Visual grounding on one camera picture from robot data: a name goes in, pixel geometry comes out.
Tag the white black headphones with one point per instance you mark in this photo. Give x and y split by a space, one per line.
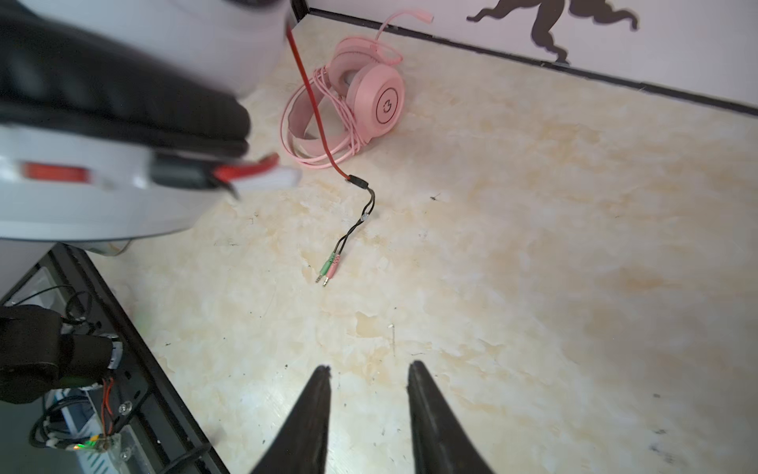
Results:
124 119

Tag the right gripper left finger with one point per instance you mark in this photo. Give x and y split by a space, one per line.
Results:
301 445

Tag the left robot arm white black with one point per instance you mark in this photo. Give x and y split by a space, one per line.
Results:
37 357

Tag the pink headphones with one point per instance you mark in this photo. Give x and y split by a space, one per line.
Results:
364 87

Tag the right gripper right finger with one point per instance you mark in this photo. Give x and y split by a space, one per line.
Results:
440 445

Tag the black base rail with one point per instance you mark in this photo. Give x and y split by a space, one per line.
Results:
136 423

